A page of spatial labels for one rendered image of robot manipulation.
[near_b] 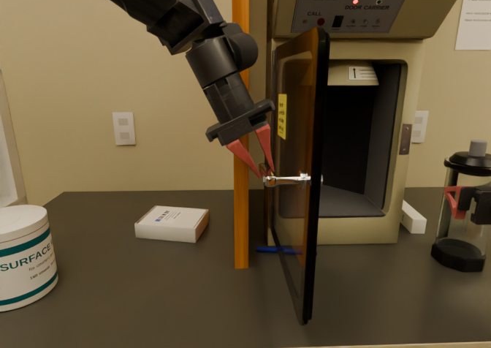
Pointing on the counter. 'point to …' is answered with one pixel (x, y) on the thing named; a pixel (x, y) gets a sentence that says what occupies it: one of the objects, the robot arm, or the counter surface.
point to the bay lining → (361, 134)
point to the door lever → (269, 179)
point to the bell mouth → (351, 73)
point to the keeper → (405, 139)
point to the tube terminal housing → (413, 52)
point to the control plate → (347, 9)
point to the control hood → (443, 3)
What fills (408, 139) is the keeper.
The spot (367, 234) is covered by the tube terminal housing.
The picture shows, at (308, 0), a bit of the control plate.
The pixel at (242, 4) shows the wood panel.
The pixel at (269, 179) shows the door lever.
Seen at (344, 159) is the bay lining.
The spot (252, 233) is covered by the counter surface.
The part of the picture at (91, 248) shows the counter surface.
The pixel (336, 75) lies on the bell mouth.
